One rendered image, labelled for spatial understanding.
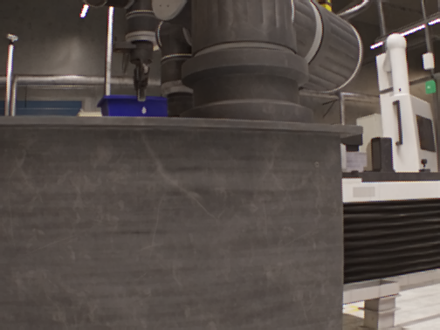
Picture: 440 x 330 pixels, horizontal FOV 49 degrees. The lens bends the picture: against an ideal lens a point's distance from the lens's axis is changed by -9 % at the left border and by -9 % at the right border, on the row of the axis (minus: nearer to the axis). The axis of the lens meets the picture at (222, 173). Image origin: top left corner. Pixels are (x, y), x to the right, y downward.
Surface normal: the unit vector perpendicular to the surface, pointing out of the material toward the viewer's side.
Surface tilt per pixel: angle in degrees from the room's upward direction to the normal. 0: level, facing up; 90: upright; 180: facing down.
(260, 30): 90
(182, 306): 90
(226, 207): 90
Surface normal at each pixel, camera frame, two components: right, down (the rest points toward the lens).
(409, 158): -0.68, -0.03
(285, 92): 0.69, -0.06
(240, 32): -0.13, -0.05
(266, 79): 0.32, -0.06
